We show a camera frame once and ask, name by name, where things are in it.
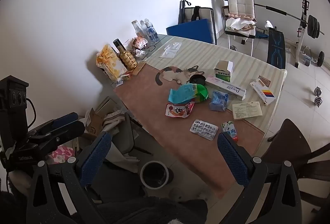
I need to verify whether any orange snack wrapper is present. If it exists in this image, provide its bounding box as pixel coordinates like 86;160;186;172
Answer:
129;36;149;51

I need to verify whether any beige cloth bag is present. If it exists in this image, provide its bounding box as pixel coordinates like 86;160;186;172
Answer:
223;6;258;33

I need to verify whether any black cable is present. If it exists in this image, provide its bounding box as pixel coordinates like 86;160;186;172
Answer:
26;97;37;127

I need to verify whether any white and green box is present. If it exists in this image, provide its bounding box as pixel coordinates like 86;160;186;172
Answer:
214;60;234;82

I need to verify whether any white striped medicine box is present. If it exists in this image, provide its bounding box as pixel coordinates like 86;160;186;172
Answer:
250;79;275;106

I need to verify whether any chrome dumbbell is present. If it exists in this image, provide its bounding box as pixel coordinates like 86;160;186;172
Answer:
313;86;324;108

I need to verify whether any blue label water bottle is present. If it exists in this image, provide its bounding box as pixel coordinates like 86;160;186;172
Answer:
143;18;154;43
148;22;159;43

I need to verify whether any white rim trash bin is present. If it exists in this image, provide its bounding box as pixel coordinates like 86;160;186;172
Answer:
140;161;170;190

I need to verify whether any white barbell rack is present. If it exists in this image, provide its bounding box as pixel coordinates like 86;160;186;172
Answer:
294;0;310;68

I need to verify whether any gold grenade-shaped bottle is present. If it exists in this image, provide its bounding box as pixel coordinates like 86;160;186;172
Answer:
113;39;138;70

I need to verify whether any red snack wrapper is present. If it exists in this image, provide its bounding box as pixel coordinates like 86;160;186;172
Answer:
165;101;196;119

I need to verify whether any brown card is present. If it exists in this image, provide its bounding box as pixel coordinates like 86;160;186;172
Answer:
258;75;271;87

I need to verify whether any long white pink box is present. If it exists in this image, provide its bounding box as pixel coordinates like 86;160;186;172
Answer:
205;75;246;100

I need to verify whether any black weight bench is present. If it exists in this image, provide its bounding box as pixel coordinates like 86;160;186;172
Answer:
266;27;287;70

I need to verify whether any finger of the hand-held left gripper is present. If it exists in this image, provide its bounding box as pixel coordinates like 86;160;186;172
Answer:
33;120;85;150
31;112;79;137

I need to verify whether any clear glass bottle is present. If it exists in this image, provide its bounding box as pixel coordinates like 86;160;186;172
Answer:
132;20;142;39

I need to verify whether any black frame chair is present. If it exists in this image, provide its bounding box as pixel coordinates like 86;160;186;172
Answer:
180;6;217;45

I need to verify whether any teal paper packet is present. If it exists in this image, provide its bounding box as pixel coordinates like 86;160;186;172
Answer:
168;84;199;104

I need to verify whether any blue board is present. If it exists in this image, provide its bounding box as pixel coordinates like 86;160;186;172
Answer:
166;19;214;44

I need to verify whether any clear plastic bag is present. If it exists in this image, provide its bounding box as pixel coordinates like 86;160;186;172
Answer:
159;43;181;59

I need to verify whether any cardboard box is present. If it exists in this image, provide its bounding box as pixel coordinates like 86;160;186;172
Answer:
85;108;109;137

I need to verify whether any silver blister pack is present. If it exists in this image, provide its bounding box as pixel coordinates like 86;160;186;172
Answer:
190;119;218;141

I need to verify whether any black round lid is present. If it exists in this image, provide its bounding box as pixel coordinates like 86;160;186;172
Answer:
189;74;206;84

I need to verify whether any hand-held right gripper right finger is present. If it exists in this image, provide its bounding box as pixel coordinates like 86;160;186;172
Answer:
217;132;302;224

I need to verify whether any yellow snack bag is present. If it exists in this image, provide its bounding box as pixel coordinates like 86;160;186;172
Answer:
96;44;124;83

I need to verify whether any pink patterned packet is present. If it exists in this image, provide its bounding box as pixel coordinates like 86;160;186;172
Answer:
52;146;76;164

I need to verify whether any blue plastic wrapper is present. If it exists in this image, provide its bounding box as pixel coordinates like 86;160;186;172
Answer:
209;90;229;112

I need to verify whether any dark brown chair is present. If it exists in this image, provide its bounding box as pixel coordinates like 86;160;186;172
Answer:
260;118;330;219

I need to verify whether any green plastic lid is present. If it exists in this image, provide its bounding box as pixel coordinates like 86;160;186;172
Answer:
192;83;208;103

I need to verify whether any brown paper packet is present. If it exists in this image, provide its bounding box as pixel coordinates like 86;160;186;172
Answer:
131;63;146;76

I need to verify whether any black plate dumbbell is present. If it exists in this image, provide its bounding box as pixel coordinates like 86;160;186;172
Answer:
303;46;326;68

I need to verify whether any small green white carton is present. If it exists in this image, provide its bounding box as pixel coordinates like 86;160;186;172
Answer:
221;121;239;142

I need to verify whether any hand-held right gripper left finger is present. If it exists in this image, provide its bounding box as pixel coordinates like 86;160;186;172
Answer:
26;131;112;224

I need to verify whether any white paper leaflet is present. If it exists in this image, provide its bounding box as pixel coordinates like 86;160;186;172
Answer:
232;102;263;120

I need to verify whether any barbell with black plates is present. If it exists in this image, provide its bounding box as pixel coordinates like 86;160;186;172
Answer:
254;2;326;39

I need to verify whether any white padded chair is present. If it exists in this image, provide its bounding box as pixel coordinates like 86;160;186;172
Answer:
224;0;257;57

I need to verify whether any calico cat figure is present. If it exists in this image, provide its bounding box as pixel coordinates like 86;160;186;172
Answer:
155;66;206;86

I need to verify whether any grey chair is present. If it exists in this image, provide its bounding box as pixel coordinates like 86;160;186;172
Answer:
103;111;153;173

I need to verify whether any black folded tripod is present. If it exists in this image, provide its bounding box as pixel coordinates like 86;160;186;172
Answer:
179;0;190;25

